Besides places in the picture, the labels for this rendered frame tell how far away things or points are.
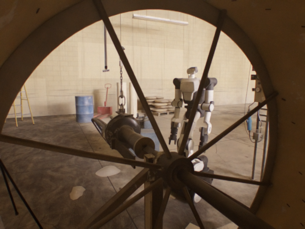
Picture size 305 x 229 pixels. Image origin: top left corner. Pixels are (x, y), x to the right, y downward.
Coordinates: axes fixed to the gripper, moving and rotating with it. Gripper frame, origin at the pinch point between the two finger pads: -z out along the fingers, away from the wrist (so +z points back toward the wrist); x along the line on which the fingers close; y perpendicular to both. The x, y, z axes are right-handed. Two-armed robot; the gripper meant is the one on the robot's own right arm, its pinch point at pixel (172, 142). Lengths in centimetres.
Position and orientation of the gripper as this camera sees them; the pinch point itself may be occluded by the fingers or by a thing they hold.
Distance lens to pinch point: 262.7
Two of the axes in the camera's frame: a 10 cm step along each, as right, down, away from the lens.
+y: 6.8, 1.1, -7.2
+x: -7.2, -0.9, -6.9
